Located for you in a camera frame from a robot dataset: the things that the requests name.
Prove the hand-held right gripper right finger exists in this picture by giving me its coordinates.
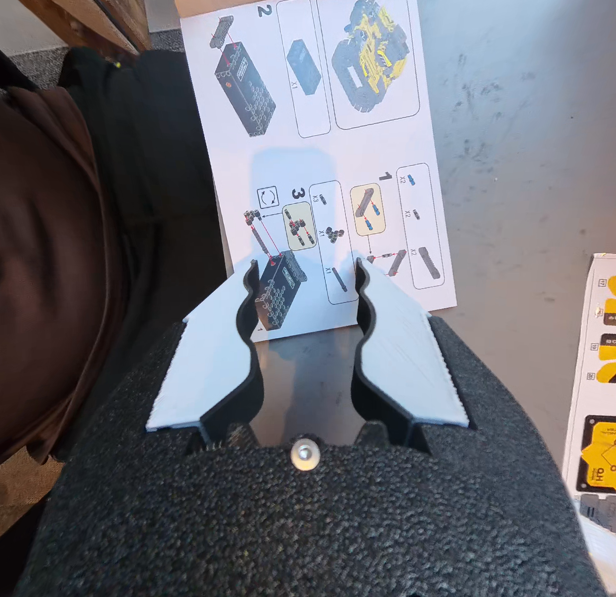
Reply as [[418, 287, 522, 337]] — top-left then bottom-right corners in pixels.
[[350, 258, 470, 447]]

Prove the grey desk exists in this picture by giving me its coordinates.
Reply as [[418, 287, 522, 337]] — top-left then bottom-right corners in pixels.
[[171, 0, 616, 473]]

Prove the robot kit instruction booklet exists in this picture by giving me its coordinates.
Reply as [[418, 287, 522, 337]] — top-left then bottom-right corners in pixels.
[[179, 0, 458, 343]]

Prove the wooden frame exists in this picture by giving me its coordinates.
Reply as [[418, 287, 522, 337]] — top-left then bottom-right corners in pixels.
[[0, 0, 152, 54]]

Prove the yellow and black sticker sheet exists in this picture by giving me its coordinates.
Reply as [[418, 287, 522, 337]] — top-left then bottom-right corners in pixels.
[[560, 253, 616, 559]]

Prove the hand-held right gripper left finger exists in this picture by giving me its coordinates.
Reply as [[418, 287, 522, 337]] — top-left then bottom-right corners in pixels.
[[146, 259, 265, 445]]

